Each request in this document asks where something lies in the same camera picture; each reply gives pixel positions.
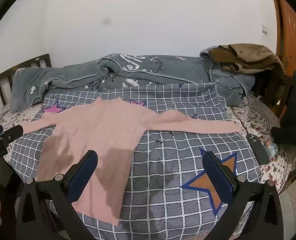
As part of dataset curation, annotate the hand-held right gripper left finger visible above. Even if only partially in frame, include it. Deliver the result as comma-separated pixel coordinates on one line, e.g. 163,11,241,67
15,150,98,240

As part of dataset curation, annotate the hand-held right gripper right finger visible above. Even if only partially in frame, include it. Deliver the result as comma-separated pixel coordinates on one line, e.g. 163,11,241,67
202,151,283,240

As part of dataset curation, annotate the pink ribbed sweater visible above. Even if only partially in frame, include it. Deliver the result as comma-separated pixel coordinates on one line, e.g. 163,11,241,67
20,97,242,227

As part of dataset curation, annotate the grey checked star blanket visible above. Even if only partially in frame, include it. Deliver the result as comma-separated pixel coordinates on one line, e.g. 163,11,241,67
9,81,263,240

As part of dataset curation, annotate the black smartphone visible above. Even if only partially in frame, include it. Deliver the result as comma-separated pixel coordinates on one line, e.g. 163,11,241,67
246,134,270,165

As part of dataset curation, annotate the clear plastic bottle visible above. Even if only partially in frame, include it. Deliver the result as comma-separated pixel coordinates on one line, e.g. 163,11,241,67
265,140,279,158

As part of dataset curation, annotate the floral bed sheet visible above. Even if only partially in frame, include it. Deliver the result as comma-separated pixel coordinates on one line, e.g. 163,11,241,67
0,95,296,193

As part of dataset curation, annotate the grey fleece quilt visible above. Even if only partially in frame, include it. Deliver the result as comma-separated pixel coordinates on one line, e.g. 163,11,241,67
10,46,257,114

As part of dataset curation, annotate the dark wooden headboard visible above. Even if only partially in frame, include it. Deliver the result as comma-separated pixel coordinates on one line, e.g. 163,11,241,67
0,53,52,117

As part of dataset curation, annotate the dark wooden chair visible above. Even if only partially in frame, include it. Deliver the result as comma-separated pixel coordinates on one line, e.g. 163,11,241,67
253,62,294,118

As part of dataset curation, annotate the brown jacket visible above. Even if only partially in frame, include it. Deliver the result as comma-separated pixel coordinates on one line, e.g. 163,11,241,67
209,44,286,74

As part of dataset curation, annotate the wooden door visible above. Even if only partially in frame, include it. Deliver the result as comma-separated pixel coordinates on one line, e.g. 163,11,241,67
270,0,296,70

